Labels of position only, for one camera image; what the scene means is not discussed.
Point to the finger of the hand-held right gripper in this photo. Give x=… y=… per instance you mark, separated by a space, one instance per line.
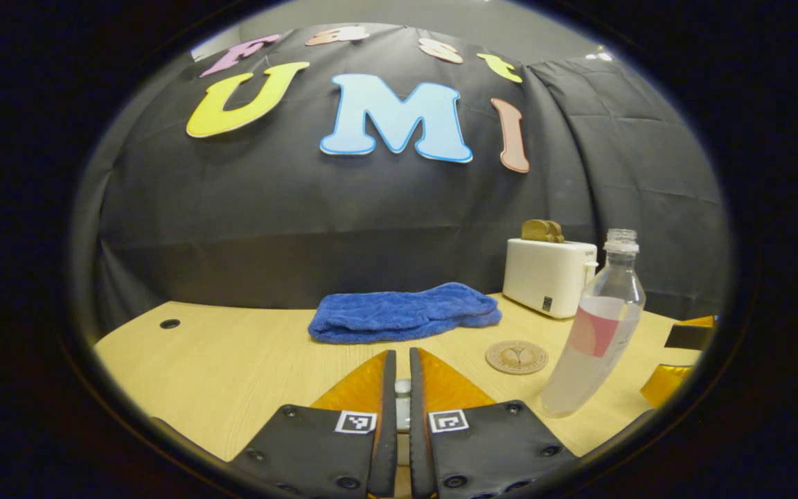
x=666 y=384
x=690 y=337

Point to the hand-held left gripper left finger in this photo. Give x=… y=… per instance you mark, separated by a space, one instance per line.
x=388 y=430

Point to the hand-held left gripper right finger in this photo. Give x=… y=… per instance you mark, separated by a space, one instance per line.
x=418 y=430

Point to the white teacup lid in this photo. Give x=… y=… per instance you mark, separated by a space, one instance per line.
x=403 y=387

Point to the clear plastic water bottle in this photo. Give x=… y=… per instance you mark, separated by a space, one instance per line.
x=596 y=346

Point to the round wooden coaster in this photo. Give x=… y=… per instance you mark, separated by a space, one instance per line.
x=517 y=357

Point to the blue towel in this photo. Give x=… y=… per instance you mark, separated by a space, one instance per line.
x=399 y=315

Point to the white toaster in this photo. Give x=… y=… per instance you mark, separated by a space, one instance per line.
x=544 y=277

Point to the brown toast slice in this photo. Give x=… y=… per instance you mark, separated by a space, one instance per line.
x=555 y=232
x=533 y=231

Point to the black backdrop cloth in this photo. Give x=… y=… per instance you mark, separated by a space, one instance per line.
x=267 y=208

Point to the ceiling light panel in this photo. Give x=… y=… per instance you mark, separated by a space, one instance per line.
x=600 y=54

